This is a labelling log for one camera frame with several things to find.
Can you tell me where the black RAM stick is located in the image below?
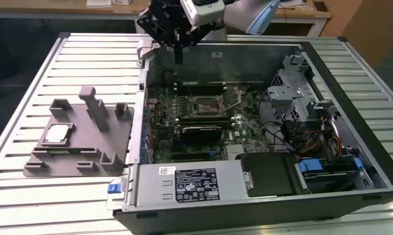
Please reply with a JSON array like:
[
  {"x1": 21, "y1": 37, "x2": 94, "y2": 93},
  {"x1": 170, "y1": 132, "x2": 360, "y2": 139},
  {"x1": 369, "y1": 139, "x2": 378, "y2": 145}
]
[
  {"x1": 179, "y1": 117, "x2": 233, "y2": 123},
  {"x1": 181, "y1": 121, "x2": 234, "y2": 129}
]

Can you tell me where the wooden cabinet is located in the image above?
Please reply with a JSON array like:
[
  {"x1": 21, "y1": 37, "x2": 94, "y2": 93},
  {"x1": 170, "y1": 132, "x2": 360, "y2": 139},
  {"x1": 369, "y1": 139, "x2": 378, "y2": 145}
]
[{"x1": 320, "y1": 0, "x2": 393, "y2": 67}]

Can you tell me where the coloured wire bundle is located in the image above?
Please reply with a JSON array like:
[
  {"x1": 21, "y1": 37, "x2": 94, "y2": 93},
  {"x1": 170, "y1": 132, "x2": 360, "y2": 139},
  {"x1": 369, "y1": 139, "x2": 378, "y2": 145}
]
[{"x1": 301, "y1": 129, "x2": 345, "y2": 159}]

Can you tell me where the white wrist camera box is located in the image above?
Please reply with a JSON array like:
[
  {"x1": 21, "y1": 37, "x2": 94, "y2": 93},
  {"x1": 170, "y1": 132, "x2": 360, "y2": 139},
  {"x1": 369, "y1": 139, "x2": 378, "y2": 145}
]
[{"x1": 181, "y1": 0, "x2": 226, "y2": 26}]

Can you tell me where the CPU socket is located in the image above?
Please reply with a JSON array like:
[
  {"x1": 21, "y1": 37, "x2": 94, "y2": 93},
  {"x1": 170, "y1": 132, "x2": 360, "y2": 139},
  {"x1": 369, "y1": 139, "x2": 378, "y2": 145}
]
[{"x1": 191, "y1": 96, "x2": 227, "y2": 118}]

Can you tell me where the black open PC case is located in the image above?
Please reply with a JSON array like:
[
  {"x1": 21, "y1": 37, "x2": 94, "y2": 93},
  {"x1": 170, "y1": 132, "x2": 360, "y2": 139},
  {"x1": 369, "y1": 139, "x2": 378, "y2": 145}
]
[{"x1": 112, "y1": 36, "x2": 393, "y2": 235}]

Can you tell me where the grey parts rack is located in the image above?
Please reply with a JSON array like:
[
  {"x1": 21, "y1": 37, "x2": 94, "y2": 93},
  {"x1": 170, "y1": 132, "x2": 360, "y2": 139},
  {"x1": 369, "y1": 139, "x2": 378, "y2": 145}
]
[{"x1": 21, "y1": 85, "x2": 135, "y2": 177}]

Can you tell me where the silver drive cage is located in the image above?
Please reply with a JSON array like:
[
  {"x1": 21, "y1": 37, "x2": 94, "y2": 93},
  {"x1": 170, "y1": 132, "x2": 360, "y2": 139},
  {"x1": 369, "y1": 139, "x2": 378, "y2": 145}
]
[{"x1": 267, "y1": 55, "x2": 326, "y2": 124}]

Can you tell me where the green RAM stick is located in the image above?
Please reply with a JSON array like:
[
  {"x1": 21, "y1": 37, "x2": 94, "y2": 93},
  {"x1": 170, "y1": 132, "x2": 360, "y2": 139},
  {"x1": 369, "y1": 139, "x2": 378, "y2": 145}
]
[{"x1": 46, "y1": 146, "x2": 98, "y2": 155}]

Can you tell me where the silver chipset heatsink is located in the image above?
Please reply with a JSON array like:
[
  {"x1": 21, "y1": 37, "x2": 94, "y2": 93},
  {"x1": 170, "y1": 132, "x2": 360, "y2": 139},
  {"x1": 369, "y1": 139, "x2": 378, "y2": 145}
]
[{"x1": 225, "y1": 144, "x2": 246, "y2": 160}]

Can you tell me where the silver CPU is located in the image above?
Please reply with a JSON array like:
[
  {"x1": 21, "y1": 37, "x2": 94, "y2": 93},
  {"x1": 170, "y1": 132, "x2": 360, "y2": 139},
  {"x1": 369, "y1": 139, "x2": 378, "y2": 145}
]
[{"x1": 47, "y1": 124, "x2": 75, "y2": 143}]

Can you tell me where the green motherboard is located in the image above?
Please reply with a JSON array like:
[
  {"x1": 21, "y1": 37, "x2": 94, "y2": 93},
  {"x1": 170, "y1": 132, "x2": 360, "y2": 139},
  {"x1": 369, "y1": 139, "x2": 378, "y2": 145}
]
[{"x1": 146, "y1": 82, "x2": 283, "y2": 164}]

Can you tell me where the blue disk carrier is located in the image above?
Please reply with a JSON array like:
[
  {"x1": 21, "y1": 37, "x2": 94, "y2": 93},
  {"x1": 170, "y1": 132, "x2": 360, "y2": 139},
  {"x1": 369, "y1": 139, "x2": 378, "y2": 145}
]
[{"x1": 297, "y1": 158, "x2": 325, "y2": 175}]

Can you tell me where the thick black cable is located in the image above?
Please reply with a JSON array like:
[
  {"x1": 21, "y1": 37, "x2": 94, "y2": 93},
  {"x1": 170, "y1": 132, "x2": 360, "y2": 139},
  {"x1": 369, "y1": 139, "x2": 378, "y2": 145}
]
[{"x1": 261, "y1": 121, "x2": 302, "y2": 155}]

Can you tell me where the silver power supply unit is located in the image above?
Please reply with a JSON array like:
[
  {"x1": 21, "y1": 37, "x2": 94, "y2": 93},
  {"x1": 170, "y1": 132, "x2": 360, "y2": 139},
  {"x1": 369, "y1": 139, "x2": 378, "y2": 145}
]
[{"x1": 130, "y1": 161, "x2": 253, "y2": 212}]

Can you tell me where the black graphics card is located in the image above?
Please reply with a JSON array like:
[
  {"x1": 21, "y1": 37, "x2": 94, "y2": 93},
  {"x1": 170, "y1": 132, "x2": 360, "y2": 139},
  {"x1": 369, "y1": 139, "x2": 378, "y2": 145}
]
[{"x1": 179, "y1": 124, "x2": 223, "y2": 143}]

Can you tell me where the wooden desk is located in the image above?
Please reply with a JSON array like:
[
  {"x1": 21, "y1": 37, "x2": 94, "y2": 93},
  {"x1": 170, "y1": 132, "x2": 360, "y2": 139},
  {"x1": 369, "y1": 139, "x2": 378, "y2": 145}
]
[{"x1": 0, "y1": 0, "x2": 333, "y2": 37}]

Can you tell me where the silver locking lever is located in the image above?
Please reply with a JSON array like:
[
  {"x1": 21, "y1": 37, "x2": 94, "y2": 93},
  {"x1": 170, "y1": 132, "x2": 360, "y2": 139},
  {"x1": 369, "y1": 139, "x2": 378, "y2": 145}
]
[{"x1": 225, "y1": 97, "x2": 247, "y2": 110}]

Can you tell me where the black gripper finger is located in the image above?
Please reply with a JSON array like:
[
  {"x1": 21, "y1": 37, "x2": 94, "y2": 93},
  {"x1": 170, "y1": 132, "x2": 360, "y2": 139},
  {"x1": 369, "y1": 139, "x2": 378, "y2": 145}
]
[
  {"x1": 136, "y1": 10, "x2": 182, "y2": 65},
  {"x1": 179, "y1": 23, "x2": 215, "y2": 65}
]

